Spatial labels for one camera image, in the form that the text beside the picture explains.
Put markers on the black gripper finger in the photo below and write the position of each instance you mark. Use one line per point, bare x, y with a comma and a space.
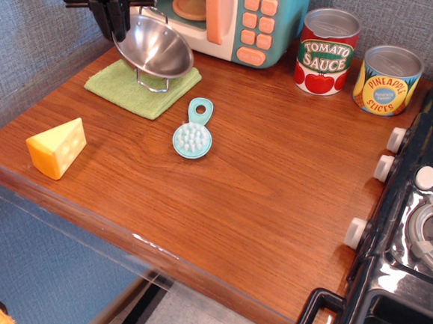
105, 13
121, 21

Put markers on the stainless steel colander bowl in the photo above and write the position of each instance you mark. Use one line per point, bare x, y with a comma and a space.
152, 47

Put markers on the green folded towel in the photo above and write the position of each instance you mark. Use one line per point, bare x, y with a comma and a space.
118, 84

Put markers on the teal toy microwave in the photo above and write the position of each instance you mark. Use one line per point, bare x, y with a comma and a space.
255, 33

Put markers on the teal scrub brush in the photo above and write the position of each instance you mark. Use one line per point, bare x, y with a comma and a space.
192, 140

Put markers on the yellow toy cheese wedge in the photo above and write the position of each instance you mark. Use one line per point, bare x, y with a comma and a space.
53, 151

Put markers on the tomato sauce can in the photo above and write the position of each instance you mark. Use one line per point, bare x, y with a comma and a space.
325, 50

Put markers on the pineapple slices can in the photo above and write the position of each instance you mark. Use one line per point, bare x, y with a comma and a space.
387, 80

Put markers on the white stove knob top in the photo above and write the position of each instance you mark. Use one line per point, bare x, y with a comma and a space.
395, 139

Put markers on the white stove knob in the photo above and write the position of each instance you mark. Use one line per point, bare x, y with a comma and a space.
383, 167
395, 139
354, 232

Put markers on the white stove knob middle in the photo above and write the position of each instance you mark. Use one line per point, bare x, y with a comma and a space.
383, 167

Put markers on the white stove knob bottom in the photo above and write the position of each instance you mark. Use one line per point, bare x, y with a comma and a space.
354, 232

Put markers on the black toy stove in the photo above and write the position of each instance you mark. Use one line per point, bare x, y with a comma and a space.
391, 278

